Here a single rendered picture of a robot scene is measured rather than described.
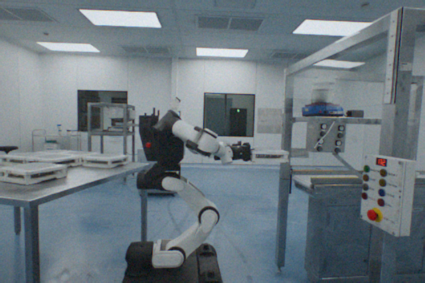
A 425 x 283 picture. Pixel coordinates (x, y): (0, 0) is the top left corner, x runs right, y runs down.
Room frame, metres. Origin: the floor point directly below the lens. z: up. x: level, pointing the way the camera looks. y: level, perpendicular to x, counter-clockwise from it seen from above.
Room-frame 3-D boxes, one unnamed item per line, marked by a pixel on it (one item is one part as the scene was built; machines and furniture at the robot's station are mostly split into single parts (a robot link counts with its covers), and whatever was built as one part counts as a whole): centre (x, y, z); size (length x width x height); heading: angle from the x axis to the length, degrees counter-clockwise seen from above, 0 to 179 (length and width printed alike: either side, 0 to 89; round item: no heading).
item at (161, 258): (1.63, 0.27, 0.28); 0.21 x 0.20 x 0.13; 97
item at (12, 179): (1.42, 1.04, 0.83); 0.24 x 0.24 x 0.02; 71
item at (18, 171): (1.42, 1.04, 0.88); 0.25 x 0.24 x 0.02; 161
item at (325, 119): (1.79, -0.94, 1.22); 0.62 x 0.38 x 0.04; 97
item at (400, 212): (0.89, -0.65, 0.94); 0.17 x 0.06 x 0.26; 7
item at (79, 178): (1.74, 1.37, 0.80); 1.50 x 1.10 x 0.04; 76
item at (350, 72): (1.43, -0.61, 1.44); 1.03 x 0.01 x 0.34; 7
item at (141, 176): (1.62, 0.34, 0.81); 0.28 x 0.13 x 0.18; 97
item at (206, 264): (1.63, 0.24, 0.19); 0.64 x 0.52 x 0.33; 97
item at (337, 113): (1.72, -0.76, 1.28); 0.21 x 0.20 x 0.09; 7
